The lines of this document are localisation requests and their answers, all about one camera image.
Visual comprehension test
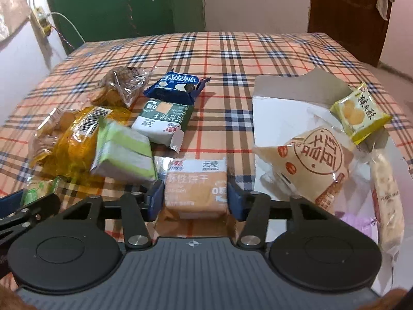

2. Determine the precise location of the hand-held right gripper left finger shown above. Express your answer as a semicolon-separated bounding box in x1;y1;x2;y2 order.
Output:
61;181;164;251

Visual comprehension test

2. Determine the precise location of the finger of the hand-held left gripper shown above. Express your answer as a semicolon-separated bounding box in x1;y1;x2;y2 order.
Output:
0;190;24;209
0;195;62;249

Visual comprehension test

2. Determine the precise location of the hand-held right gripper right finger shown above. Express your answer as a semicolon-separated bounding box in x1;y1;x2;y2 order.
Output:
227;183;338;251

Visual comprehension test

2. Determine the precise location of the small green snack packet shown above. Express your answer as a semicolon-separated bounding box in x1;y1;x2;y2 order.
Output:
22;177;62;206

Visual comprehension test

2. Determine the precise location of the brown biscuit packet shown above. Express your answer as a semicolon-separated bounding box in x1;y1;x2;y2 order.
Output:
154;157;230;222

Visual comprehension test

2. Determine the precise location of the light green striped packet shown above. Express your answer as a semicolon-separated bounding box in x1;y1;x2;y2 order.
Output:
90;119;159;183

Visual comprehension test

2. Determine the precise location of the yellow-edged clear cookie packet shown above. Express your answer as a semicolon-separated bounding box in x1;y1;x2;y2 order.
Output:
28;107;82;169

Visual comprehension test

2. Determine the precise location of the dark green biscuit packet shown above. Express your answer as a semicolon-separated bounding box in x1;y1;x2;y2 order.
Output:
131;99;195;154

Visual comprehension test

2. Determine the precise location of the beige bread packet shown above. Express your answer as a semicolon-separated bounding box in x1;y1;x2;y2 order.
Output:
252;127;356;214

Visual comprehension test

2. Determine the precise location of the yellow transparent snack packet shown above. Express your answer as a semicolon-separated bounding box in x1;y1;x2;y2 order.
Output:
41;105;133;179

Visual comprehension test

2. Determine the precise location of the white cardboard box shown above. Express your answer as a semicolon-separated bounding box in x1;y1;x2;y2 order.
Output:
252;68;413;298

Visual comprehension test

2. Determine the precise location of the blue cookie packet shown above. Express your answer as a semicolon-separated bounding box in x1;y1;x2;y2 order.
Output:
142;68;211;106

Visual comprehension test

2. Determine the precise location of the purple snack packet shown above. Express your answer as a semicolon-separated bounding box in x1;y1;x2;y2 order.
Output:
335;211;379;243

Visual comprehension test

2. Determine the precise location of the red label cracker packet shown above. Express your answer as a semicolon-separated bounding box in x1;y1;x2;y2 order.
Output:
369;149;406;263

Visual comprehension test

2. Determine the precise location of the yellow cookie packet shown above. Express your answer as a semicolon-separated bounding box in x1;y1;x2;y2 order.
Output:
330;82;393;146

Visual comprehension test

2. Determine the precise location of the plaid tablecloth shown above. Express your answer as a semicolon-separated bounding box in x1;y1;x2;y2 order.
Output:
0;32;413;243

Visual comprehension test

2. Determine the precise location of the beige patterned curtain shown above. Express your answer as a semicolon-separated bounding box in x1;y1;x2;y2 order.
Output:
0;0;30;43

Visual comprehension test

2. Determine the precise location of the green door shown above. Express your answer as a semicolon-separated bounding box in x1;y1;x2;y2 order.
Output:
40;0;203;55

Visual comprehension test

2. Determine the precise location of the brown wooden door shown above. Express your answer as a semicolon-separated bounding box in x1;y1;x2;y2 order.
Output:
307;0;395;67

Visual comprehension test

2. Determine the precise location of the braided cable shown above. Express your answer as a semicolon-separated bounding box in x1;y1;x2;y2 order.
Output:
48;27;75;53

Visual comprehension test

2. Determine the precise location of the wall socket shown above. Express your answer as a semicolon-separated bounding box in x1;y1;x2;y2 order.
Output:
30;6;53;38

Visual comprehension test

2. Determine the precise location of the hanging braided cord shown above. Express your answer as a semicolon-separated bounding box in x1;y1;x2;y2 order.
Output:
117;0;141;37

